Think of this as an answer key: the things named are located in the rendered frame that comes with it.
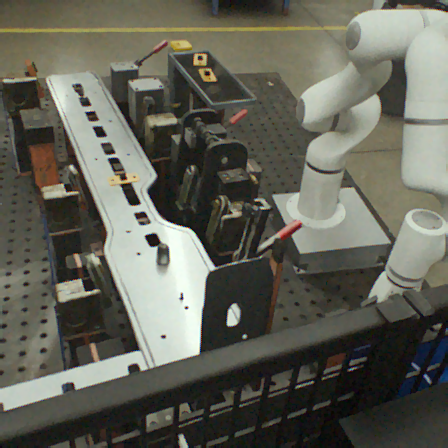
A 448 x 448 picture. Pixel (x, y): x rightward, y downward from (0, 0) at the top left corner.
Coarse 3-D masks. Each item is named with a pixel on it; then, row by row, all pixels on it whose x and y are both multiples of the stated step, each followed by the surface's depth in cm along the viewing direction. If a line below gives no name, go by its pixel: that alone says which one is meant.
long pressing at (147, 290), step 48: (96, 96) 189; (96, 144) 166; (96, 192) 148; (144, 192) 148; (144, 240) 134; (192, 240) 135; (144, 288) 122; (192, 288) 123; (144, 336) 112; (192, 336) 112
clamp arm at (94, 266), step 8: (88, 256) 111; (88, 264) 110; (96, 264) 110; (96, 272) 112; (96, 280) 113; (104, 280) 116; (96, 288) 114; (104, 288) 115; (104, 296) 116; (104, 304) 118; (112, 304) 119
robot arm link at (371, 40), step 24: (360, 24) 117; (384, 24) 116; (408, 24) 116; (360, 48) 118; (384, 48) 117; (360, 72) 128; (384, 72) 131; (312, 96) 152; (336, 96) 145; (360, 96) 140; (312, 120) 153; (336, 120) 154
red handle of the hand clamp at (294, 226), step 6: (294, 222) 120; (300, 222) 120; (288, 228) 120; (294, 228) 119; (300, 228) 120; (276, 234) 121; (282, 234) 120; (288, 234) 120; (270, 240) 120; (282, 240) 120; (258, 246) 121; (264, 246) 120; (270, 246) 120; (258, 252) 120; (264, 252) 121
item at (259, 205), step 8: (256, 200) 113; (264, 200) 113; (248, 208) 111; (256, 208) 112; (264, 208) 111; (272, 208) 114; (248, 216) 111; (256, 216) 115; (264, 216) 112; (248, 224) 116; (256, 224) 113; (264, 224) 114; (248, 232) 118; (256, 232) 114; (248, 240) 118; (256, 240) 116; (240, 248) 120; (248, 248) 117; (256, 248) 117; (240, 256) 121; (248, 256) 118
